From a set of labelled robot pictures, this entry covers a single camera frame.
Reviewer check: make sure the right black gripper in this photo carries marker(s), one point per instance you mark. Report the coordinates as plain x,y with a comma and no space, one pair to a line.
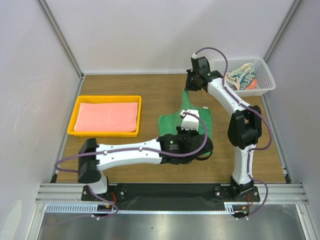
189,81

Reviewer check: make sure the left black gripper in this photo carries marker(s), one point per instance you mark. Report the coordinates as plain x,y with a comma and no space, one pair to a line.
180,131

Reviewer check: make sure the green towel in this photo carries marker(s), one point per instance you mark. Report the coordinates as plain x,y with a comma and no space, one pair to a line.
167,124

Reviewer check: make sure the pink towel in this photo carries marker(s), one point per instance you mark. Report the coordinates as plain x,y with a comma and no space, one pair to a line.
115,117

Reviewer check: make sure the yellow plastic tray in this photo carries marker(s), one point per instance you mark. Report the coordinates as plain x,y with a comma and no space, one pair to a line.
98,99

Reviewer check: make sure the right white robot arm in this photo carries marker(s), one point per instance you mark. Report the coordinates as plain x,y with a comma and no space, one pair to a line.
245,127

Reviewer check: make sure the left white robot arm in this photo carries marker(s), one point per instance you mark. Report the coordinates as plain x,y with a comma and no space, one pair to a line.
94,158

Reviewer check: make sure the patterned white cloth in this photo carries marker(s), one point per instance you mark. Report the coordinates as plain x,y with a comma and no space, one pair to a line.
242,78

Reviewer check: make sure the white plastic basket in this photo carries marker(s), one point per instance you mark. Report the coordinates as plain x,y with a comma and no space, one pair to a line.
265,79

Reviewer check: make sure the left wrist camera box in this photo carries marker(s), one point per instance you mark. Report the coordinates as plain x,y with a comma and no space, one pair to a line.
189,119

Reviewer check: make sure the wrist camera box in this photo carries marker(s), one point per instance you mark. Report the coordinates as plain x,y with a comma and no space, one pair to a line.
195,56
189,119

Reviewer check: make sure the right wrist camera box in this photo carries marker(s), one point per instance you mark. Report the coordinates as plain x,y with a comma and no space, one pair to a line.
195,56

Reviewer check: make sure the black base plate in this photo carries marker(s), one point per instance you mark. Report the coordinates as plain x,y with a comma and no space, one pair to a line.
176,197

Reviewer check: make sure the aluminium frame rail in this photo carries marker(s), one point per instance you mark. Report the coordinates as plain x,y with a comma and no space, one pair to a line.
274,193

